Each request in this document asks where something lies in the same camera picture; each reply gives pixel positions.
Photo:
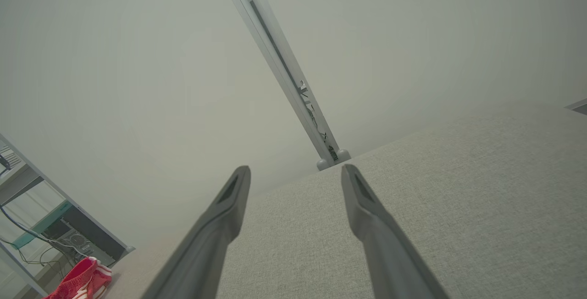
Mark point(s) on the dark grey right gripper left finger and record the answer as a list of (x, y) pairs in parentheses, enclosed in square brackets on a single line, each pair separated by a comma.
[(206, 248)]

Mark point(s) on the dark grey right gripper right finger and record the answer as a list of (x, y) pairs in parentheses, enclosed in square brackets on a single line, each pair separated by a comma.
[(390, 253)]

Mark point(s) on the red Bulls basketball jersey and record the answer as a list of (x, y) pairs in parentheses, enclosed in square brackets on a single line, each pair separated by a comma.
[(78, 281)]

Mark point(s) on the black computer tower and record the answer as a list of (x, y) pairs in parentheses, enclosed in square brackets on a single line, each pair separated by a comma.
[(75, 242)]

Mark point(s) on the grey metal desk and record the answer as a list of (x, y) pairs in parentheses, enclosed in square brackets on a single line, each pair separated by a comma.
[(20, 182)]

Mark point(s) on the grey metal partition post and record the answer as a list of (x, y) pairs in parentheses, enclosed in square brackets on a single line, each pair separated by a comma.
[(270, 60)]

